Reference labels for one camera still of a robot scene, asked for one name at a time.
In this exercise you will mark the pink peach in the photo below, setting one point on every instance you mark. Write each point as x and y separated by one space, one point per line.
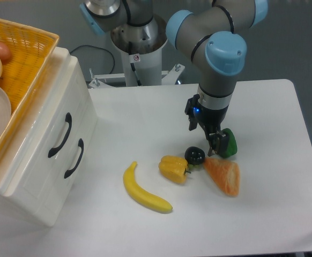
5 53

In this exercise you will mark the black round toy fruit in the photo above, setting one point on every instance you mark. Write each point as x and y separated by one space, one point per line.
194 155

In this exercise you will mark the yellow bell pepper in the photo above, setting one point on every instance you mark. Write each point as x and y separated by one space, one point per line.
174 168

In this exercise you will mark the yellow banana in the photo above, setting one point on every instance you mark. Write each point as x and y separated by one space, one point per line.
141 196

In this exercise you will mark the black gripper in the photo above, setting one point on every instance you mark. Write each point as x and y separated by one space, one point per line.
210 121

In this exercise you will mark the yellow woven basket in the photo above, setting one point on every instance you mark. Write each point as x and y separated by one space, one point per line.
31 49

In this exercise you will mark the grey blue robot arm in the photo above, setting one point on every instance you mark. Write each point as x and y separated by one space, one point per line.
210 40

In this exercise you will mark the green bell pepper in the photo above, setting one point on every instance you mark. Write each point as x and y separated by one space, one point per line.
232 145

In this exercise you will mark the white drawer cabinet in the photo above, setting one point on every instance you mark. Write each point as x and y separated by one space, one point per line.
39 162

